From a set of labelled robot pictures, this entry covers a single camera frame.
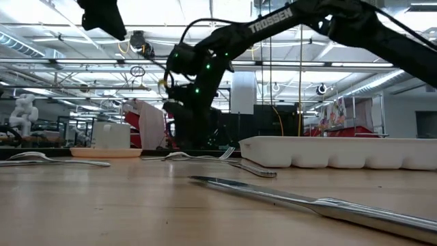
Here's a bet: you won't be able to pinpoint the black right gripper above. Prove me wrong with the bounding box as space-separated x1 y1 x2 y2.
163 68 223 149

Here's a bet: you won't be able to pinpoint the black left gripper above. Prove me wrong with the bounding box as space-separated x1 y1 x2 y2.
77 0 127 41

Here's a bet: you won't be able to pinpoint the white plastic cutlery tray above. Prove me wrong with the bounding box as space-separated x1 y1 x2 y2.
238 135 437 171

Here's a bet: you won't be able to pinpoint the silver spoon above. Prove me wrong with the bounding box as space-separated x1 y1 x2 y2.
6 151 112 168

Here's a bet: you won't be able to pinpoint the overhead LED light bar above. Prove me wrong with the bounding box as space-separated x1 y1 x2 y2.
0 58 437 68

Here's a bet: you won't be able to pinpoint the white cover sheet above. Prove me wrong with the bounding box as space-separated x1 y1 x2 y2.
135 98 165 150

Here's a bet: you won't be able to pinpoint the white pillar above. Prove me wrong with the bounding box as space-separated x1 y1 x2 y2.
234 70 257 115

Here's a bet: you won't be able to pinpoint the red machine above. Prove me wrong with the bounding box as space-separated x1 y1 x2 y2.
123 102 143 148

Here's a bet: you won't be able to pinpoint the black partition cabinets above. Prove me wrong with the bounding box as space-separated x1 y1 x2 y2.
218 104 305 151

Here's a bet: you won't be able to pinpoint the colourful poster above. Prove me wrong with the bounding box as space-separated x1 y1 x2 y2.
320 97 348 129

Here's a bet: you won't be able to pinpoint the red storage bins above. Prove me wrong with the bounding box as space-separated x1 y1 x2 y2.
305 125 373 137

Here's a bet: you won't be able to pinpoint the metal shelf rack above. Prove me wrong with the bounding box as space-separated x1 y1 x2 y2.
351 94 390 138

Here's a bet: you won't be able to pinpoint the curved yellow cable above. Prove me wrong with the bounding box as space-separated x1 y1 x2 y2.
271 105 285 137

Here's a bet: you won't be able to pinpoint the silver ventilation duct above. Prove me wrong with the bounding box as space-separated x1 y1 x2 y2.
336 68 407 100
0 31 45 59

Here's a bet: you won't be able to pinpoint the dark wall panel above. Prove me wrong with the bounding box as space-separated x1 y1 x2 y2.
414 110 437 139

